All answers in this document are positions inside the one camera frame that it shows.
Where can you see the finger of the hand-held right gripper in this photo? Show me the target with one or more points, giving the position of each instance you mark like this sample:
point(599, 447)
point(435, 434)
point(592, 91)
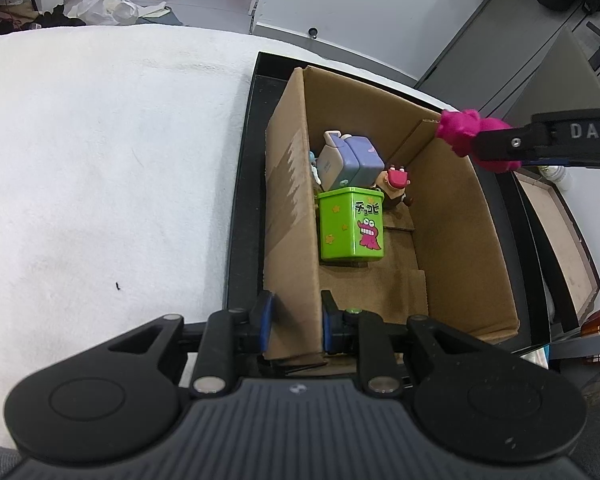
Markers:
point(502, 146)

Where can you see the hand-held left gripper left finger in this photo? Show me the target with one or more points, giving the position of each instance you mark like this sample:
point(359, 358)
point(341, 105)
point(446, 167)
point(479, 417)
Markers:
point(266, 322)

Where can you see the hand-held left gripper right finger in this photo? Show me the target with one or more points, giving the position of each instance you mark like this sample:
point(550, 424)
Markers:
point(330, 327)

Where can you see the green printed tin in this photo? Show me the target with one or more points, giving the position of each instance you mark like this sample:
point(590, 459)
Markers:
point(347, 225)

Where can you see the brown cardboard box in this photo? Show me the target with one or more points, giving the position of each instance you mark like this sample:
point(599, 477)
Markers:
point(455, 240)

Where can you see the brown-haired doll figure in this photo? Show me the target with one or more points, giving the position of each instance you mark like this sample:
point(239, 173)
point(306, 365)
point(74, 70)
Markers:
point(394, 187)

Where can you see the lavender and white box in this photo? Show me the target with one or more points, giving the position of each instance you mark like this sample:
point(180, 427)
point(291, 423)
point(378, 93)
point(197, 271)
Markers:
point(350, 162)

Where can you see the white bottle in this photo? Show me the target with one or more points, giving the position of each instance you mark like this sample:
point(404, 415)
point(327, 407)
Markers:
point(557, 176)

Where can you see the black tray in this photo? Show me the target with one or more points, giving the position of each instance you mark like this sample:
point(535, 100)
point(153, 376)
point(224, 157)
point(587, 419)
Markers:
point(242, 240)

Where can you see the grey metal cabinet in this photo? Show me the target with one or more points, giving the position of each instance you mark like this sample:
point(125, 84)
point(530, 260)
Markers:
point(505, 35)

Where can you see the wooden framed board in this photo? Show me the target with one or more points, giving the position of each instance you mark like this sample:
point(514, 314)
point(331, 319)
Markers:
point(560, 245)

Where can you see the white plastic bag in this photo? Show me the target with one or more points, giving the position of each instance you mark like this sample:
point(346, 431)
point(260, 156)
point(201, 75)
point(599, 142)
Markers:
point(92, 10)

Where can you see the pile of black clothes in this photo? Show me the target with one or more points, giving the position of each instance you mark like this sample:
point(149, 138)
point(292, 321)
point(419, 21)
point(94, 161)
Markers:
point(60, 19)

